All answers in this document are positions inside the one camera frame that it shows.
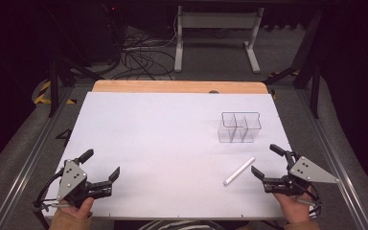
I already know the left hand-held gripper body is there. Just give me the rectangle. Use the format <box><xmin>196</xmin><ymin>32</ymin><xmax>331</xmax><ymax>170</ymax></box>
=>
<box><xmin>57</xmin><ymin>158</ymin><xmax>113</xmax><ymax>209</ymax></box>

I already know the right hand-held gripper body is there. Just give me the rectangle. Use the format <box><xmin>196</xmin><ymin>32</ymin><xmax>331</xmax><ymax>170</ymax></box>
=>
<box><xmin>262</xmin><ymin>152</ymin><xmax>340</xmax><ymax>197</ymax></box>

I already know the white pen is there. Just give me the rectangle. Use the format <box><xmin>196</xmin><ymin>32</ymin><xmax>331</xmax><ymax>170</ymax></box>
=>
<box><xmin>222</xmin><ymin>155</ymin><xmax>257</xmax><ymax>187</ymax></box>

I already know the clear plastic divided organizer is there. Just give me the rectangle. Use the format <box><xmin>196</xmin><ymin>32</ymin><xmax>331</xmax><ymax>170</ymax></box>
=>
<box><xmin>217</xmin><ymin>111</ymin><xmax>263</xmax><ymax>144</ymax></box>

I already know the person's left hand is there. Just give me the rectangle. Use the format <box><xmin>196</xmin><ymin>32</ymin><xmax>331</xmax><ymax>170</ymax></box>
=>
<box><xmin>59</xmin><ymin>196</ymin><xmax>96</xmax><ymax>222</ymax></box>

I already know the person's right hand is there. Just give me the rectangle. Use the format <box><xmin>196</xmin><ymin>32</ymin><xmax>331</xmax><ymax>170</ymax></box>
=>
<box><xmin>272</xmin><ymin>191</ymin><xmax>314</xmax><ymax>224</ymax></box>

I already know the white board sheet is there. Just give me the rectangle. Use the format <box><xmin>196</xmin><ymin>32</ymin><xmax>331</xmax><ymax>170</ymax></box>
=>
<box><xmin>42</xmin><ymin>91</ymin><xmax>315</xmax><ymax>221</ymax></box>

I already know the yellow black hazard tape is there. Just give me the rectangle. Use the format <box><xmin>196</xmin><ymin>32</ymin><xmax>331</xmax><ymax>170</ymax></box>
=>
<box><xmin>33</xmin><ymin>80</ymin><xmax>78</xmax><ymax>105</ymax></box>

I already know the black metal stand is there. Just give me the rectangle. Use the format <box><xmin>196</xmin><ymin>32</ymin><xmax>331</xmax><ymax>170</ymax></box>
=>
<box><xmin>47</xmin><ymin>56</ymin><xmax>107</xmax><ymax>119</ymax></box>
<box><xmin>263</xmin><ymin>9</ymin><xmax>323</xmax><ymax>120</ymax></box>

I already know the wooden table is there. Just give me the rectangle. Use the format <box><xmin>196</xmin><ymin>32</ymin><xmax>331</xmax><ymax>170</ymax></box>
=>
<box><xmin>91</xmin><ymin>80</ymin><xmax>269</xmax><ymax>95</ymax></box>

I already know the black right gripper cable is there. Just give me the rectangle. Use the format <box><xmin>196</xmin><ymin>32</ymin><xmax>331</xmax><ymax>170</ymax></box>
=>
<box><xmin>296</xmin><ymin>182</ymin><xmax>323</xmax><ymax>219</ymax></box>

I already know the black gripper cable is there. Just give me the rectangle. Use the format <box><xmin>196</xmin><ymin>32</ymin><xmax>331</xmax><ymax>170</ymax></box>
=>
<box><xmin>33</xmin><ymin>168</ymin><xmax>65</xmax><ymax>213</ymax></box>
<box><xmin>296</xmin><ymin>182</ymin><xmax>323</xmax><ymax>219</ymax></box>

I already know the black triangular bracket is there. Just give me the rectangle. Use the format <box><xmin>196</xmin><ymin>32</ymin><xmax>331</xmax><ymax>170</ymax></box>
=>
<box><xmin>55</xmin><ymin>127</ymin><xmax>74</xmax><ymax>149</ymax></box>

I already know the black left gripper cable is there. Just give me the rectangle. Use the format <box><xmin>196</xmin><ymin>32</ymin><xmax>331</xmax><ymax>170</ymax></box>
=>
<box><xmin>33</xmin><ymin>168</ymin><xmax>65</xmax><ymax>213</ymax></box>

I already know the aluminium floor rail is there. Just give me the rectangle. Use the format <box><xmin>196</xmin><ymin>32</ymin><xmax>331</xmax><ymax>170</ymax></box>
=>
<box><xmin>294</xmin><ymin>88</ymin><xmax>368</xmax><ymax>230</ymax></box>
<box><xmin>0</xmin><ymin>86</ymin><xmax>76</xmax><ymax>230</ymax></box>

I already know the tangle of floor cables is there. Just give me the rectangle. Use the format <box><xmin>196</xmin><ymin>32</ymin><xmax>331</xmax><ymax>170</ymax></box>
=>
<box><xmin>109</xmin><ymin>27</ymin><xmax>177</xmax><ymax>81</ymax></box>

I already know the white metal table frame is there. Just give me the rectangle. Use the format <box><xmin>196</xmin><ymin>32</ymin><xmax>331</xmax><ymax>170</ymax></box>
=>
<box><xmin>173</xmin><ymin>5</ymin><xmax>265</xmax><ymax>75</ymax></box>

